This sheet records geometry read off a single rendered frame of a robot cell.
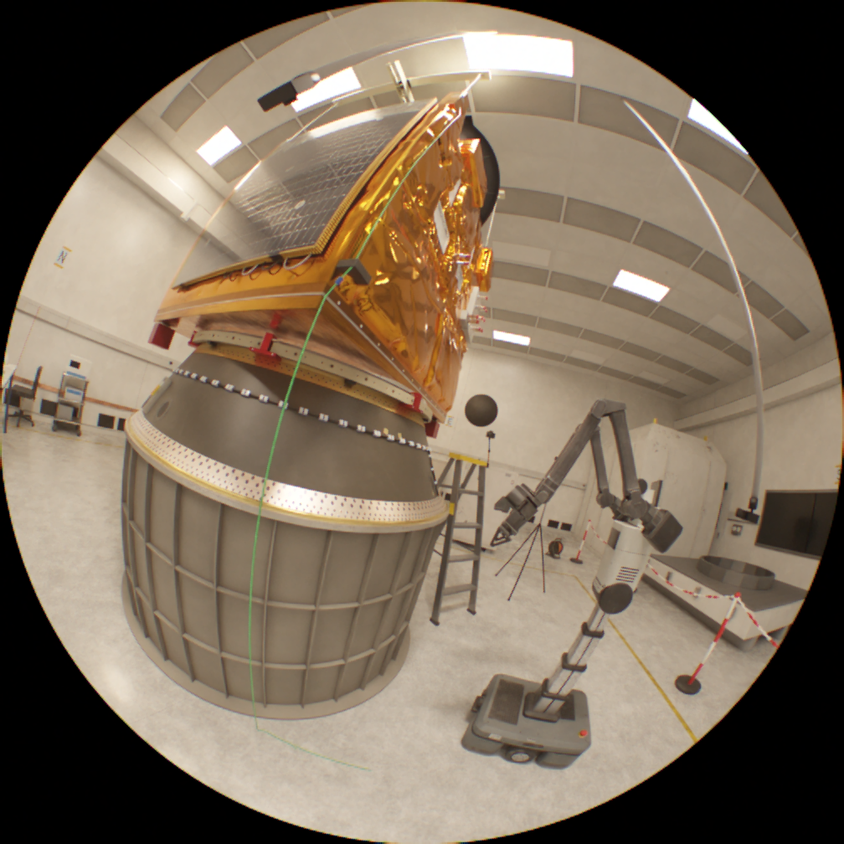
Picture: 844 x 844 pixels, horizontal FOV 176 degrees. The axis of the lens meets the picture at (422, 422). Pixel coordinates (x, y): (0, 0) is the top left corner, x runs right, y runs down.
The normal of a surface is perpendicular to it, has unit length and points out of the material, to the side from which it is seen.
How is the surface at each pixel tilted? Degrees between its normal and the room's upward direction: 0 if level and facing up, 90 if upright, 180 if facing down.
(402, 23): 180
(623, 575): 100
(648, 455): 90
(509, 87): 180
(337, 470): 62
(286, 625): 90
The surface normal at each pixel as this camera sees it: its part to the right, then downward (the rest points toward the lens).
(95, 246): 0.93, 0.23
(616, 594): -0.40, -0.20
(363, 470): 0.71, -0.35
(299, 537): 0.48, 0.04
